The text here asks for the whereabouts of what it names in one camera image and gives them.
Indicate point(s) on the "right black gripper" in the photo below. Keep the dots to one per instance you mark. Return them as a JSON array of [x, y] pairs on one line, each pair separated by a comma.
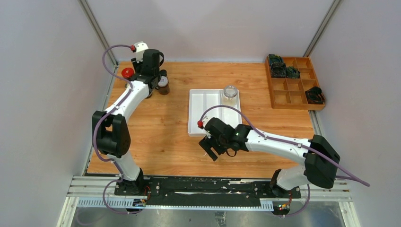
[[206, 144]]

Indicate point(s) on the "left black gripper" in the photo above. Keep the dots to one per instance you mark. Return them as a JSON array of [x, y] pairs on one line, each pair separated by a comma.
[[135, 65]]

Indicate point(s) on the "clear lidded glass jar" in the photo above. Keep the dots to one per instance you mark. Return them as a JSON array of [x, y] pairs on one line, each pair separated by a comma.
[[230, 96]]

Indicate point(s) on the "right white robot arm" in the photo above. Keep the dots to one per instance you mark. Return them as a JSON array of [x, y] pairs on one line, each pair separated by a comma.
[[317, 160]]

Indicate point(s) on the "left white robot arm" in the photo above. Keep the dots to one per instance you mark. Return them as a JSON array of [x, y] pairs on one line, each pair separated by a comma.
[[110, 134]]

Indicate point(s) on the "red-lid sauce jar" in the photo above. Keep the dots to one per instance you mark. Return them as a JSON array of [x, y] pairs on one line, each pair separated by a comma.
[[127, 73]]

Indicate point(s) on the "small black-cap bottle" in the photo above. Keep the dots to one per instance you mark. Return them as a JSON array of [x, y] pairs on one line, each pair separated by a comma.
[[163, 73]]

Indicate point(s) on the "brown jar white lid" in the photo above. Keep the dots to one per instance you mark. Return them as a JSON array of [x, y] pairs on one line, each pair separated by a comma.
[[163, 86]]

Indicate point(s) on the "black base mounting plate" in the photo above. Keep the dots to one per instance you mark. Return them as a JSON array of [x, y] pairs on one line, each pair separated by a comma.
[[203, 192]]

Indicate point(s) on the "wooden compartment organizer box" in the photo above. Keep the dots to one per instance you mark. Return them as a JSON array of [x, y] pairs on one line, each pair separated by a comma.
[[297, 94]]

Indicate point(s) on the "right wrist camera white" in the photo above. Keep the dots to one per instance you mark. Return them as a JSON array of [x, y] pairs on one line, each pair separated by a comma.
[[202, 125]]

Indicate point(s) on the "green cable bundle small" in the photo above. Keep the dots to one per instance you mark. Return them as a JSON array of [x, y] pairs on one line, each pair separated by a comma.
[[292, 73]]

